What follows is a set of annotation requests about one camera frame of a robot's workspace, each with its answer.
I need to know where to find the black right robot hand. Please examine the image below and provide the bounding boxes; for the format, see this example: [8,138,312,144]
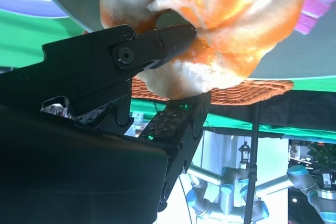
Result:
[0,24,212,224]

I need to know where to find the orange-striped bread with dark hole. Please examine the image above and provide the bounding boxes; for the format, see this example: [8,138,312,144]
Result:
[99,0,305,98]

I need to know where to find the orange wicker basket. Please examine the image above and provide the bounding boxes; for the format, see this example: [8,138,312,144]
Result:
[131,77,294,106]

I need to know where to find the small pink striped cake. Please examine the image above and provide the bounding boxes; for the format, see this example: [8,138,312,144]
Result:
[295,0,336,35]

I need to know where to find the green tablecloth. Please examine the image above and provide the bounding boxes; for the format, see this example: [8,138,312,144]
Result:
[0,8,336,141]

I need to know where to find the black tripod pole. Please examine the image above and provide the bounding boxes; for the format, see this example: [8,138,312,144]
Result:
[243,103,260,224]

